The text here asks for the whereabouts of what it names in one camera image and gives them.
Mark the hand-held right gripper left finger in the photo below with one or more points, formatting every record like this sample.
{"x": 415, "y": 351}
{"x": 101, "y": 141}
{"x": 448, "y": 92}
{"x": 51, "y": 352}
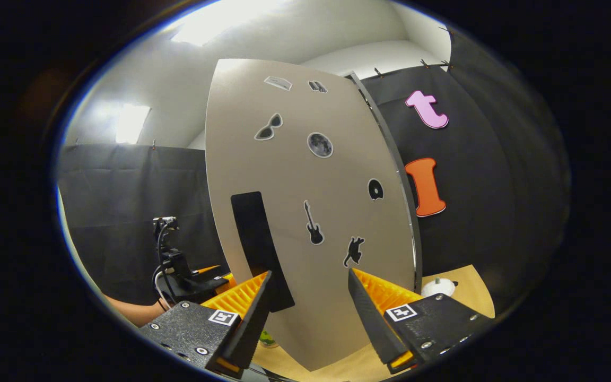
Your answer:
{"x": 255, "y": 323}

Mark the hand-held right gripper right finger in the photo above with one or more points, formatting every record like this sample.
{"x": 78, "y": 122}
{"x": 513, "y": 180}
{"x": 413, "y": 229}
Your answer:
{"x": 372, "y": 323}

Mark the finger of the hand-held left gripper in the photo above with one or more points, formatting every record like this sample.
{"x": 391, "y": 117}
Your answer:
{"x": 212, "y": 281}

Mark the green label plastic bottle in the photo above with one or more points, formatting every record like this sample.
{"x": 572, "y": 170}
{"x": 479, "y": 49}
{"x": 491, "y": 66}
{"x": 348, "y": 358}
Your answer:
{"x": 267, "y": 338}

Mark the grey cabinet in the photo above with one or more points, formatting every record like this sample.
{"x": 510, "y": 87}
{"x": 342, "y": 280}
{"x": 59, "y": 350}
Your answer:
{"x": 418, "y": 270}

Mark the beige cabinet door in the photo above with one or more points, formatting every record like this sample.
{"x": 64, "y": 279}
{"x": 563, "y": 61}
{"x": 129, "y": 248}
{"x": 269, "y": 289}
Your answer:
{"x": 311, "y": 175}

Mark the small white round object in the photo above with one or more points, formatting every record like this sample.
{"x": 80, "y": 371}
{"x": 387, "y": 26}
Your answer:
{"x": 438, "y": 288}

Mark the small ceiling light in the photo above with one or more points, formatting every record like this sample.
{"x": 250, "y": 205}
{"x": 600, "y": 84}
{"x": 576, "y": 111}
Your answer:
{"x": 131, "y": 123}

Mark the black backdrop cloth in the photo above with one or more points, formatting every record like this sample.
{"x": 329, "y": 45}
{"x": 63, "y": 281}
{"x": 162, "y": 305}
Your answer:
{"x": 496, "y": 185}

